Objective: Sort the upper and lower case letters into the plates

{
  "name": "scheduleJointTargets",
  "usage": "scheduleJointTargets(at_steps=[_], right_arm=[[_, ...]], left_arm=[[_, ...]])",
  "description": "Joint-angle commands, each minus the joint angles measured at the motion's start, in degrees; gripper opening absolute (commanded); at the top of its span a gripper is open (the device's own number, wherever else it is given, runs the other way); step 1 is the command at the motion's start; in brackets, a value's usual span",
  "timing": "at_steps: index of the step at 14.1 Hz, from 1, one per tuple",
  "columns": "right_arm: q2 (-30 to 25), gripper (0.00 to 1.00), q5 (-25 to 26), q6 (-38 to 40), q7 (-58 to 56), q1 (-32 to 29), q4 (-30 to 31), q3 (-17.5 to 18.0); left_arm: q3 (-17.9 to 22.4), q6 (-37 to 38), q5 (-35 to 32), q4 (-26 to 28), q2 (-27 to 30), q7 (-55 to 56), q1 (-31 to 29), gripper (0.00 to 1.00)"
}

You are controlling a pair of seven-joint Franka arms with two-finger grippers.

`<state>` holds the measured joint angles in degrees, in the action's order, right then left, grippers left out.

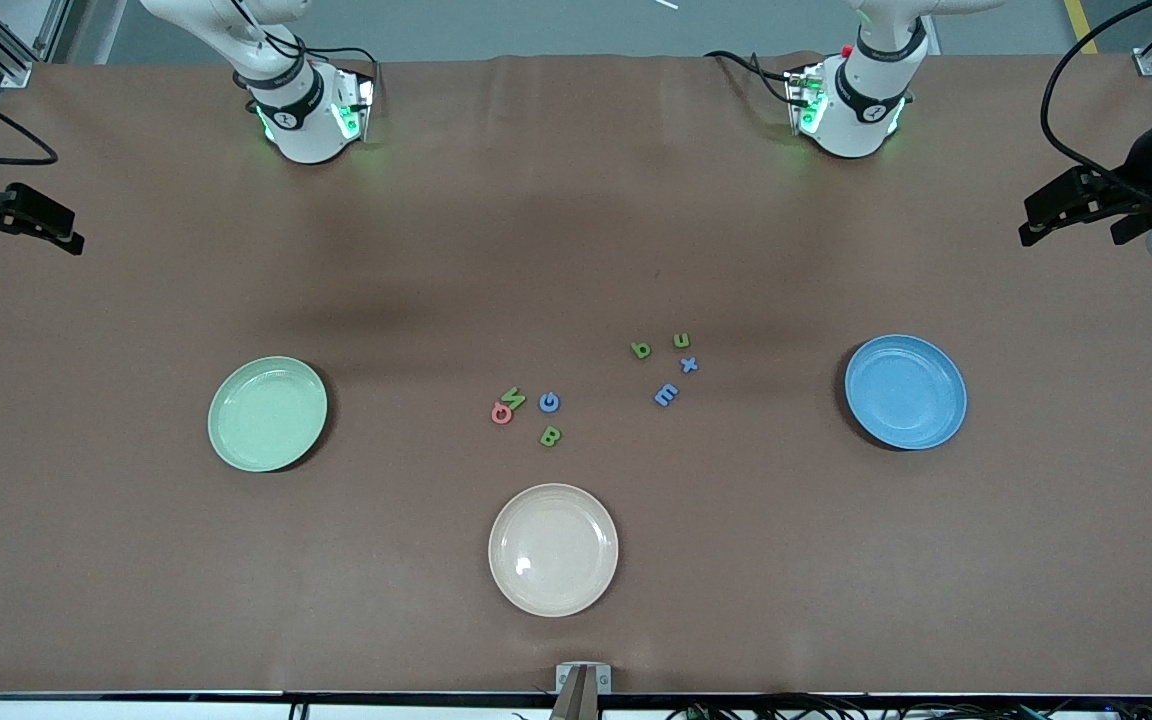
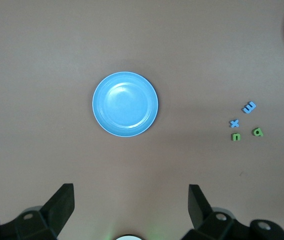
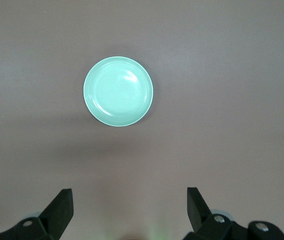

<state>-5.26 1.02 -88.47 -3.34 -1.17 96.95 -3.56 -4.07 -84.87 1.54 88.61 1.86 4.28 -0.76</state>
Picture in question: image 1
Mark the beige plate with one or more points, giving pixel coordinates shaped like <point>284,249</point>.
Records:
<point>553,550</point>

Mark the blue letter G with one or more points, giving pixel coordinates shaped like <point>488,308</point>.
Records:
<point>542,403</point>

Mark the green plate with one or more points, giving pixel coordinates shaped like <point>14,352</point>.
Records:
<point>266,415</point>

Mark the brown table mat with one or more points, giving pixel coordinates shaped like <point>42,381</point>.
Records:
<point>576,250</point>

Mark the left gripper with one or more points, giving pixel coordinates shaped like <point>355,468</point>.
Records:
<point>1140,160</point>

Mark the silver base connector panel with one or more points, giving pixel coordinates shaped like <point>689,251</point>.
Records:
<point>804,100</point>
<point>356,105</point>

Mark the blue plate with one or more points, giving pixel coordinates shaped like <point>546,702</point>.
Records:
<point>906,392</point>

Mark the green capital letter B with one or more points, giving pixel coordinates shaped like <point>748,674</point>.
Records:
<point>550,436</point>

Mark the green letter N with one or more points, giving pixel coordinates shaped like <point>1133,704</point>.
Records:
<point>514,398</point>

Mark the blue letter m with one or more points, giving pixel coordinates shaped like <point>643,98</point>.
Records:
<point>667,395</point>

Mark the green small letter b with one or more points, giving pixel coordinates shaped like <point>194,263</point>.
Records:
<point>640,351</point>

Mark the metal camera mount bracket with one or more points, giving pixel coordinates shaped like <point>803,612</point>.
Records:
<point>582,690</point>

